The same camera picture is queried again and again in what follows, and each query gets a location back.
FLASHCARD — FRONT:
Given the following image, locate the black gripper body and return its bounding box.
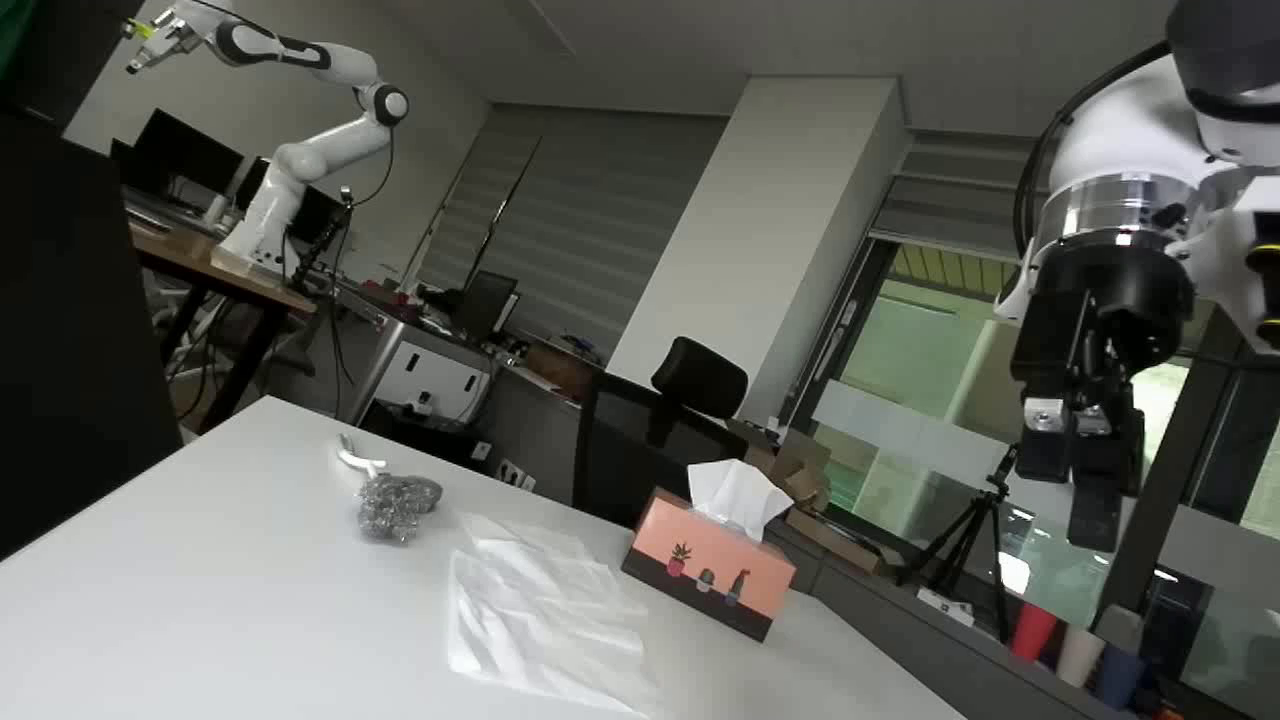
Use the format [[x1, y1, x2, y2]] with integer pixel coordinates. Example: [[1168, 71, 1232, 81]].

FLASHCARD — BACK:
[[1009, 236, 1199, 413]]

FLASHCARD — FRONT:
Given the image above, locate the white tissue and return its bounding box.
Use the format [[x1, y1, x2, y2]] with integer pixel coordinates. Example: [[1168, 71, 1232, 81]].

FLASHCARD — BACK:
[[678, 457, 801, 544]]

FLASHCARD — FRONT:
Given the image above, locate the orange and brown tissue box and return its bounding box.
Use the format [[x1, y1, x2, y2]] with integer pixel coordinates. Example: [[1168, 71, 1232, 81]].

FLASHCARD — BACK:
[[615, 488, 801, 646]]

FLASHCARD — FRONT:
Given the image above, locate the black tripod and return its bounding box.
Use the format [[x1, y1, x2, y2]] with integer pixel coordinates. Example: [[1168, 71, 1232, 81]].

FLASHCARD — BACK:
[[894, 442, 1029, 646]]

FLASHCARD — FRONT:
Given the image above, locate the red cup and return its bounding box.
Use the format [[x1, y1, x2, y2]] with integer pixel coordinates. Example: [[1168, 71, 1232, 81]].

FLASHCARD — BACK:
[[1009, 598, 1068, 667]]

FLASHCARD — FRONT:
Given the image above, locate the white cup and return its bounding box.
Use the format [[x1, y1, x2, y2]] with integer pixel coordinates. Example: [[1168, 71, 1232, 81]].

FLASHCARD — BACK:
[[1050, 618, 1107, 693]]

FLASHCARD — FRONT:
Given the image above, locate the blue cup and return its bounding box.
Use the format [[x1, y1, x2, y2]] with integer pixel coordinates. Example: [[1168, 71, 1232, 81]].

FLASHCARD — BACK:
[[1093, 644, 1148, 712]]

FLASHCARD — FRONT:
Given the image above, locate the grey window roller blind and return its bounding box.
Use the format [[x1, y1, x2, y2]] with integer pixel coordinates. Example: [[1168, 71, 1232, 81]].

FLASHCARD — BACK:
[[872, 129, 1057, 264]]

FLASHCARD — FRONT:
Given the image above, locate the black office chair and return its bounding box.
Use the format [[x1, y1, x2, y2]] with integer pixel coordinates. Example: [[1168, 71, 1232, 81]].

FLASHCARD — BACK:
[[648, 330, 752, 428]]

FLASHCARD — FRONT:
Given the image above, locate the dark office desk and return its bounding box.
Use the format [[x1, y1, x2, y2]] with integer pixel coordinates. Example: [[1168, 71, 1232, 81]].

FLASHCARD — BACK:
[[572, 367, 752, 533]]

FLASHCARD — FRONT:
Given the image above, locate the wide grey roller blind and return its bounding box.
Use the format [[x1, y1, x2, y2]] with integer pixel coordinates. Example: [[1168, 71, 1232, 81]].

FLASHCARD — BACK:
[[419, 98, 731, 365]]

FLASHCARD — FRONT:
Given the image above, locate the black computer monitor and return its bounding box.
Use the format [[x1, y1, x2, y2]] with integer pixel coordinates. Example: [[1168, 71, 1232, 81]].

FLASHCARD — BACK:
[[445, 268, 525, 343], [113, 107, 252, 205]]

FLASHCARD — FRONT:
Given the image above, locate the grey metal cabinet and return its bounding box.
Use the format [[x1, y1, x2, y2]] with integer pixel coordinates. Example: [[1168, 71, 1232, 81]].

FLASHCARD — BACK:
[[335, 312, 504, 432]]

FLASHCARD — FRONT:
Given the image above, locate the grey crumpled ball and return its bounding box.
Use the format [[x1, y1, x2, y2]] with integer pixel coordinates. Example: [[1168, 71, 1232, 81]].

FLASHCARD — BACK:
[[357, 471, 446, 547]]

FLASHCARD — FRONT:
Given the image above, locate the crumpled clear plastic wrap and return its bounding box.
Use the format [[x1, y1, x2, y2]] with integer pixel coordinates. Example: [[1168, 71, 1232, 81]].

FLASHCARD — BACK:
[[325, 428, 400, 490]]

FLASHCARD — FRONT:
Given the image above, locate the wooden desk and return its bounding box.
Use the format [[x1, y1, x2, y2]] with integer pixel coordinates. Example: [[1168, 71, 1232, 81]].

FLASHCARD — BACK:
[[125, 216, 325, 432]]

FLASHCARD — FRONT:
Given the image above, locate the black partition panel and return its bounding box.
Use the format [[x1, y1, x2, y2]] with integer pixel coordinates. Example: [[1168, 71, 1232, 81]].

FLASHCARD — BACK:
[[0, 98, 186, 561]]

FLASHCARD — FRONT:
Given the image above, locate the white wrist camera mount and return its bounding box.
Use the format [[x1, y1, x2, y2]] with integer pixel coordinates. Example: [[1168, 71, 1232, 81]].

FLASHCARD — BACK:
[[1175, 170, 1280, 357]]

